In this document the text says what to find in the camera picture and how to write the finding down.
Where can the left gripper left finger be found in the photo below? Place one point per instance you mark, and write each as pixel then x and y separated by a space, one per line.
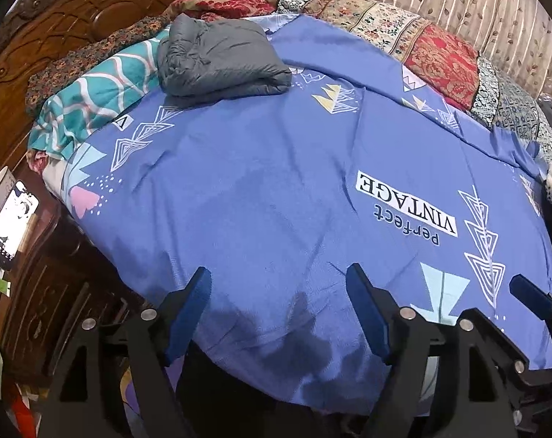
pixel 85 399

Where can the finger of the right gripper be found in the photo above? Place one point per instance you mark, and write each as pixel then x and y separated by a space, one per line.
pixel 538 302

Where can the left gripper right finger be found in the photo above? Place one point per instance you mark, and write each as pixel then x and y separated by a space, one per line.
pixel 442 380

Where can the grey puffer jacket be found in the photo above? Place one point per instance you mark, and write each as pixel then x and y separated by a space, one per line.
pixel 204 62

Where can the wooden nightstand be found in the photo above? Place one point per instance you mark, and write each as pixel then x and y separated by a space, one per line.
pixel 58 280

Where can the white mug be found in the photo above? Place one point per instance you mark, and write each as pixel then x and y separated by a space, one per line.
pixel 7 182

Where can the patchwork floral quilt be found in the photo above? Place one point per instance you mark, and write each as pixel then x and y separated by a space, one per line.
pixel 452 66

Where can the blue printed bedsheet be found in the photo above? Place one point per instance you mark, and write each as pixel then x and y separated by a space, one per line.
pixel 358 162

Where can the teal patterned pillow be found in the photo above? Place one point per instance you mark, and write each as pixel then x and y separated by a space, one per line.
pixel 95 98

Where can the dark floral pillow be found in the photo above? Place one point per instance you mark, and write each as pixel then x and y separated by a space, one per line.
pixel 64 71

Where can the carved wooden headboard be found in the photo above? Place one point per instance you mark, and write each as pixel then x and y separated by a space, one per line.
pixel 37 32

